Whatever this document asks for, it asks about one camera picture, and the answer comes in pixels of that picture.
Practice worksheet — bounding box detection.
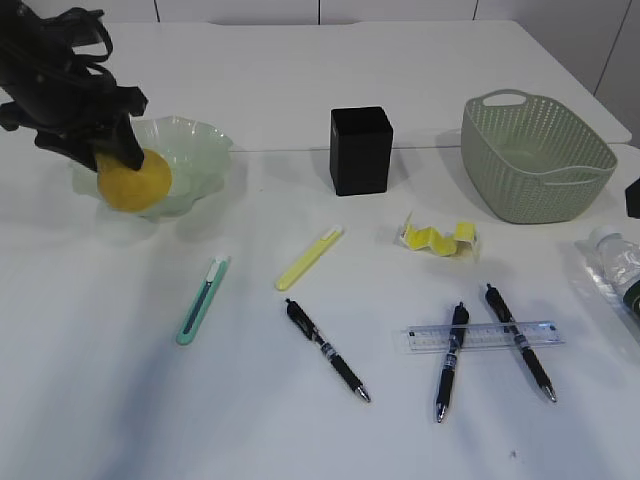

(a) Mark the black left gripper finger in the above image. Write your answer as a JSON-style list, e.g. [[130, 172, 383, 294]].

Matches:
[[34, 134, 97, 172], [97, 113, 145, 171]]

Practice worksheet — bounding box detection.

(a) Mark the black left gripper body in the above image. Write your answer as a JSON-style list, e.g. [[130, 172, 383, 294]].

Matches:
[[1, 64, 148, 147]]

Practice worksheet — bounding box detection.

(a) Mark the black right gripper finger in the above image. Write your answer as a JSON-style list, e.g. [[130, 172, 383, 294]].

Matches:
[[624, 178, 640, 218]]

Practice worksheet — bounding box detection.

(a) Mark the yellow pear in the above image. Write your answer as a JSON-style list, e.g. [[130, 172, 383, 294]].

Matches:
[[96, 149, 172, 213]]

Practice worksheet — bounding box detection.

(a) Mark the clear water bottle green label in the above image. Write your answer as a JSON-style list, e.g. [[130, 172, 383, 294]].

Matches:
[[575, 226, 639, 324]]

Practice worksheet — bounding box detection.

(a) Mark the black pen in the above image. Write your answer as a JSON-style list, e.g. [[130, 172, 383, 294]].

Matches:
[[435, 302, 470, 423], [285, 298, 372, 404], [485, 283, 557, 403]]

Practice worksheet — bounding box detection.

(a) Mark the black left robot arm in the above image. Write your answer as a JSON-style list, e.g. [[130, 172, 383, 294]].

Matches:
[[1, 1, 148, 171]]

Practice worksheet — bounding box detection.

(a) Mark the green wavy glass plate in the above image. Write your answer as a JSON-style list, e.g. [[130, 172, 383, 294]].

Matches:
[[71, 116, 233, 218]]

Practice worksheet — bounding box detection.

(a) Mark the green woven plastic basket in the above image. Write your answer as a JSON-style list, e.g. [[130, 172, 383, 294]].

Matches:
[[461, 90, 618, 225]]

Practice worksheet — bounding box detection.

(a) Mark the teal utility knife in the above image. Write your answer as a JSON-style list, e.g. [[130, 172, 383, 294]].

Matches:
[[176, 256, 231, 346]]

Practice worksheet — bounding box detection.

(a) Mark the black square pen holder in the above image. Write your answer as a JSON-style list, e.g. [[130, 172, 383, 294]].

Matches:
[[329, 106, 394, 196]]

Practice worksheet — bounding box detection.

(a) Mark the clear plastic ruler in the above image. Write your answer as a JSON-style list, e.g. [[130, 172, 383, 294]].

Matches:
[[400, 322, 565, 354]]

